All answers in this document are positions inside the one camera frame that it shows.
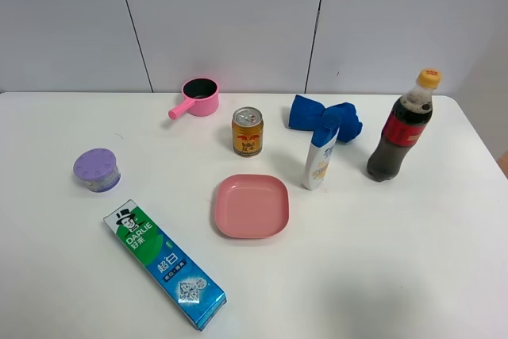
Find cola bottle yellow cap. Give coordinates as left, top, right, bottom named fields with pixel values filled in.
left=367, top=68, right=441, bottom=182

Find gold energy drink can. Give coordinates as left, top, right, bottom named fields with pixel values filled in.
left=232, top=106, right=264, bottom=157

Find pink square plate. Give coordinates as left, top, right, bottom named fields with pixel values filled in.
left=214, top=174, right=290, bottom=239

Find white shampoo bottle blue cap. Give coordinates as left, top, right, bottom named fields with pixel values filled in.
left=302, top=114, right=341, bottom=191

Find pink toy saucepan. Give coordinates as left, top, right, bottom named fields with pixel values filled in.
left=168, top=78, right=219, bottom=120

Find blue folded cloth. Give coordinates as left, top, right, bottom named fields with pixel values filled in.
left=288, top=95, right=363, bottom=144

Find purple lidded round container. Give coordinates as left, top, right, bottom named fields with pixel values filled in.
left=73, top=148, right=121, bottom=193

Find green blue toothpaste box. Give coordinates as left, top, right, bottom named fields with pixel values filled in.
left=103, top=199, right=227, bottom=331

